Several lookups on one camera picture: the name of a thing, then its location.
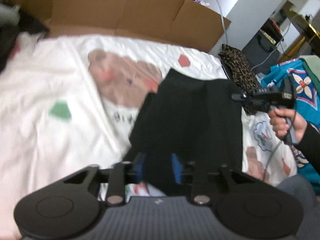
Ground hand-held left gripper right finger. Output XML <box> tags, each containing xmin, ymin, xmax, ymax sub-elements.
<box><xmin>171</xmin><ymin>153</ymin><xmax>254</xmax><ymax>205</ymax></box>

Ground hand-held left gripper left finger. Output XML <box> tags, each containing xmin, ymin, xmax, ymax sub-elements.
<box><xmin>61</xmin><ymin>152</ymin><xmax>148</xmax><ymax>205</ymax></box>

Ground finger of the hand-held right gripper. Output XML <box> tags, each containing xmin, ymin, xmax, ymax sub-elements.
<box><xmin>231</xmin><ymin>92</ymin><xmax>255</xmax><ymax>105</ymax></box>

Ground black drawstring shorts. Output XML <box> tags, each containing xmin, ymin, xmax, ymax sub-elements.
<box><xmin>129</xmin><ymin>69</ymin><xmax>244</xmax><ymax>198</ymax></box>

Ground person's right forearm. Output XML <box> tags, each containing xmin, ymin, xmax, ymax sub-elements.
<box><xmin>296</xmin><ymin>122</ymin><xmax>320</xmax><ymax>175</ymax></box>

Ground person's right hand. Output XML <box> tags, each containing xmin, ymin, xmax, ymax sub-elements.
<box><xmin>269</xmin><ymin>105</ymin><xmax>308</xmax><ymax>145</ymax></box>

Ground leopard print cloth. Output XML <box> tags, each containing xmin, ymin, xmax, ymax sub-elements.
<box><xmin>219</xmin><ymin>44</ymin><xmax>262</xmax><ymax>114</ymax></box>

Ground teal patterned blanket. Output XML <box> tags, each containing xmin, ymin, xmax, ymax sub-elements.
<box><xmin>260</xmin><ymin>59</ymin><xmax>320</xmax><ymax>188</ymax></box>

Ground black suitcase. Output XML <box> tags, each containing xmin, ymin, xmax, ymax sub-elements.
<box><xmin>244</xmin><ymin>31</ymin><xmax>279</xmax><ymax>68</ymax></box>

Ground gold round table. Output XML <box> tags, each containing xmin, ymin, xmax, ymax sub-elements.
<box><xmin>282</xmin><ymin>7</ymin><xmax>320</xmax><ymax>58</ymax></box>

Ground cream bear print bed sheet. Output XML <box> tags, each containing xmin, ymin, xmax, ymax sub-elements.
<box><xmin>0</xmin><ymin>34</ymin><xmax>298</xmax><ymax>240</ymax></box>

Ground person's grey trouser leg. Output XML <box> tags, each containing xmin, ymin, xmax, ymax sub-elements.
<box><xmin>276</xmin><ymin>175</ymin><xmax>320</xmax><ymax>240</ymax></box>

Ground brown cardboard sheet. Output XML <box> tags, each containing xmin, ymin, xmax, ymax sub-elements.
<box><xmin>5</xmin><ymin>0</ymin><xmax>232</xmax><ymax>53</ymax></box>

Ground black garment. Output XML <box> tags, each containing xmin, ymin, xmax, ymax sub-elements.
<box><xmin>0</xmin><ymin>5</ymin><xmax>50</xmax><ymax>70</ymax></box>

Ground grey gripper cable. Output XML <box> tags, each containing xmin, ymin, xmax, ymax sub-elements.
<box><xmin>262</xmin><ymin>140</ymin><xmax>286</xmax><ymax>181</ymax></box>

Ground white cable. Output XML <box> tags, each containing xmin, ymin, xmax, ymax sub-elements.
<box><xmin>204</xmin><ymin>0</ymin><xmax>229</xmax><ymax>46</ymax></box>

